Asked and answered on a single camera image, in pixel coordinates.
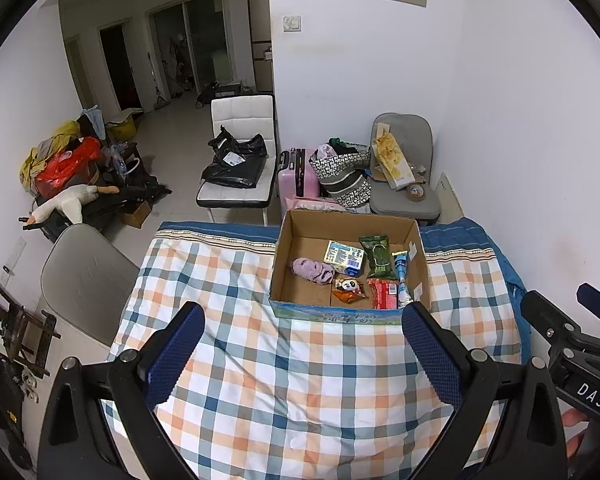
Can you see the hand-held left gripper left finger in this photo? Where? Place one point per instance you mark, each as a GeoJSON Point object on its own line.
{"type": "Point", "coordinates": [177, 355]}

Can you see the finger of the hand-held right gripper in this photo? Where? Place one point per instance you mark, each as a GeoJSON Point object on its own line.
{"type": "Point", "coordinates": [597, 300]}
{"type": "Point", "coordinates": [545, 310]}

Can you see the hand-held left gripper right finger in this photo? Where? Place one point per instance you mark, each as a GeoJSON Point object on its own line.
{"type": "Point", "coordinates": [432, 355]}

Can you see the red packet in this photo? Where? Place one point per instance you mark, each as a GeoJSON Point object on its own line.
{"type": "Point", "coordinates": [382, 295]}

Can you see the blue white tube packet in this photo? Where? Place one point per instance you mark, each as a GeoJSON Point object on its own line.
{"type": "Point", "coordinates": [401, 267]}

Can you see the panda print snack packet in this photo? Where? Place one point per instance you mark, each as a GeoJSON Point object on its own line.
{"type": "Point", "coordinates": [350, 287]}

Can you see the green wet wipes packet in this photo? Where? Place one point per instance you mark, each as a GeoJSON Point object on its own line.
{"type": "Point", "coordinates": [379, 257]}

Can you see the white blue tissue pack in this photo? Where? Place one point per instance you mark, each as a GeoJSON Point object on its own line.
{"type": "Point", "coordinates": [345, 256]}

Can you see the purple sock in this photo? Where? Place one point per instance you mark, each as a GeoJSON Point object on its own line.
{"type": "Point", "coordinates": [312, 270]}

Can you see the person's right hand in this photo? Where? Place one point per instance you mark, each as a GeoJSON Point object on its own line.
{"type": "Point", "coordinates": [572, 420]}

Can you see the checkered blanket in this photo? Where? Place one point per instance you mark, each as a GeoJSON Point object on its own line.
{"type": "Point", "coordinates": [280, 385]}

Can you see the grey plastic chair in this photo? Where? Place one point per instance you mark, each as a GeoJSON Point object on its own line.
{"type": "Point", "coordinates": [85, 270]}

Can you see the small cardboard box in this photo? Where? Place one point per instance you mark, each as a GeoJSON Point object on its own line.
{"type": "Point", "coordinates": [135, 215]}

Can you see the white board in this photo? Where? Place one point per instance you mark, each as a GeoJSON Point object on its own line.
{"type": "Point", "coordinates": [450, 197]}

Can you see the grey chair with cushion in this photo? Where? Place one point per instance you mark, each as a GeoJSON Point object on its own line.
{"type": "Point", "coordinates": [405, 205]}

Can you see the brown tape roll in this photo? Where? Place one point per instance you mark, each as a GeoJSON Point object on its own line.
{"type": "Point", "coordinates": [416, 192]}

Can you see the dark wooden folding rack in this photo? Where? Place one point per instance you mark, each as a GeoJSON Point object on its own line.
{"type": "Point", "coordinates": [15, 320]}

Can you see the white goose plush toy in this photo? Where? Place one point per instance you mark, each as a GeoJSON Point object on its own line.
{"type": "Point", "coordinates": [75, 200]}

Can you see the black plastic bag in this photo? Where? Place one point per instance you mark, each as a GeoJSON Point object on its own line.
{"type": "Point", "coordinates": [235, 170]}

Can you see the yellow snack box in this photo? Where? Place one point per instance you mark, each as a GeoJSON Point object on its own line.
{"type": "Point", "coordinates": [392, 160]}

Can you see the pink suitcase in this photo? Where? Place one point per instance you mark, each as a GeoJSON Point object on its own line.
{"type": "Point", "coordinates": [286, 185]}

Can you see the black white patterned tote bag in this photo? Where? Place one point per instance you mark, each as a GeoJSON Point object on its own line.
{"type": "Point", "coordinates": [340, 165]}

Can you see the red bag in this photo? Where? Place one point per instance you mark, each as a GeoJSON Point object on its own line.
{"type": "Point", "coordinates": [62, 165]}

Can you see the pile of clutter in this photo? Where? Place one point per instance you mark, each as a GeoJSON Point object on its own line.
{"type": "Point", "coordinates": [65, 130]}

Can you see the white padded chair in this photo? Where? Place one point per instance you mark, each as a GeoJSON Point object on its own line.
{"type": "Point", "coordinates": [240, 110]}

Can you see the glass sliding door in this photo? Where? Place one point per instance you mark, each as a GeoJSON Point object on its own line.
{"type": "Point", "coordinates": [205, 45]}

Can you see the white light switch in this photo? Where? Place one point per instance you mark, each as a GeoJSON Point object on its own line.
{"type": "Point", "coordinates": [292, 22]}

